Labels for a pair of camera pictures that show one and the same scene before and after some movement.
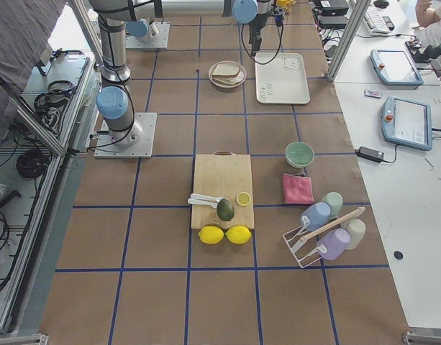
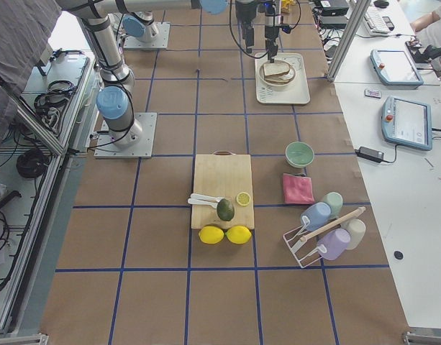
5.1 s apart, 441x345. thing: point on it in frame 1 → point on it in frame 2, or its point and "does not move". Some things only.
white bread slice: (226, 70) → (275, 68)
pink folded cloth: (298, 189) does not move
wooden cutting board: (222, 191) does not move
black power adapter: (370, 154) does not move
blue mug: (316, 216) does not move
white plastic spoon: (196, 198) does not move
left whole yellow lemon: (211, 234) does not move
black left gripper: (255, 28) → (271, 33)
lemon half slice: (243, 198) does not move
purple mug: (333, 244) does not move
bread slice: (222, 80) → (275, 77)
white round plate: (227, 74) → (261, 72)
